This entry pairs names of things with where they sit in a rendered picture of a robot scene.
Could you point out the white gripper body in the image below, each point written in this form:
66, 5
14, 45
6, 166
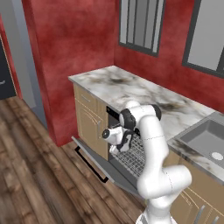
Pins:
114, 149

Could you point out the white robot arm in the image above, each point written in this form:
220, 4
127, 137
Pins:
153, 145

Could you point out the grey dishwasher door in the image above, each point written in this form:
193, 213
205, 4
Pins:
96, 157

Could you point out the beige cupboard door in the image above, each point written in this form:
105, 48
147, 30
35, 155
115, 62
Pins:
186, 208
87, 128
217, 214

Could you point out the dishwasher with black panel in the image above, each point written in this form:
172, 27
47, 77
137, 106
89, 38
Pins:
112, 112

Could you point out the beige drawer front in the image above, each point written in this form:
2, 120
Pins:
84, 97

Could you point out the grey sink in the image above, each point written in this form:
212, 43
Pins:
204, 137

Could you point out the beige sink front panel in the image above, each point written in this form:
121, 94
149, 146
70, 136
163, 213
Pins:
204, 186

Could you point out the window with narrow panes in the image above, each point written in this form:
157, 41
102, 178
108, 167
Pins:
141, 26

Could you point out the grey tall panel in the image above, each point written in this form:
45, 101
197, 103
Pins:
26, 58

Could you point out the dark cupboard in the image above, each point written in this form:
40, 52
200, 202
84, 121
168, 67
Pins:
5, 73

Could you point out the window with wide pane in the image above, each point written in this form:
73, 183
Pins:
207, 35

